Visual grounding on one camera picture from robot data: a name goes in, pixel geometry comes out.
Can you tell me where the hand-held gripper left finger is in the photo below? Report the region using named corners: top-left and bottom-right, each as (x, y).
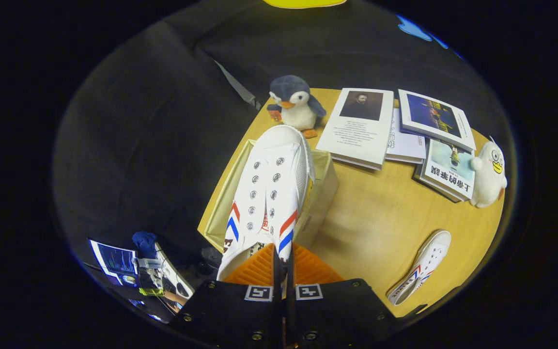
top-left (169, 243), bottom-right (283, 349)

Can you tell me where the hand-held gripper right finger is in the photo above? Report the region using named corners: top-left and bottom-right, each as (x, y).
top-left (285, 243), bottom-right (400, 349)

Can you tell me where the white striped canvas shoe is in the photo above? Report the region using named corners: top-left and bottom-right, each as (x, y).
top-left (216, 125), bottom-right (316, 282)
top-left (387, 230), bottom-right (452, 306)

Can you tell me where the beige fabric storage box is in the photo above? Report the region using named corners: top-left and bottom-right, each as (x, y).
top-left (197, 139), bottom-right (340, 253)

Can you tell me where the small blue object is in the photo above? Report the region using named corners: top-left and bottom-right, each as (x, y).
top-left (132, 231), bottom-right (157, 260)

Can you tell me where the computer monitor screen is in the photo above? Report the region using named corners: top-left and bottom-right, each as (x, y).
top-left (89, 238), bottom-right (139, 286)

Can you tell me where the white portrait cover book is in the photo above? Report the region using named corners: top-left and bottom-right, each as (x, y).
top-left (315, 87), bottom-right (395, 171)

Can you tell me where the thin white booklet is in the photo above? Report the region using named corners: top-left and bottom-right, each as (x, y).
top-left (385, 99), bottom-right (427, 164)

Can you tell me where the light blue cover book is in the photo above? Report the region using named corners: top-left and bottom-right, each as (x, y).
top-left (422, 139), bottom-right (477, 200)

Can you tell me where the white duck plush toy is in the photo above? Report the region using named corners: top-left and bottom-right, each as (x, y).
top-left (469, 137), bottom-right (508, 209)

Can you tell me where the blue penguin plush toy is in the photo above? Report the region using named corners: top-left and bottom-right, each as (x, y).
top-left (266, 75), bottom-right (327, 139)

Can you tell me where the dark blue picture book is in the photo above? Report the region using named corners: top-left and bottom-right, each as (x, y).
top-left (398, 89), bottom-right (477, 152)

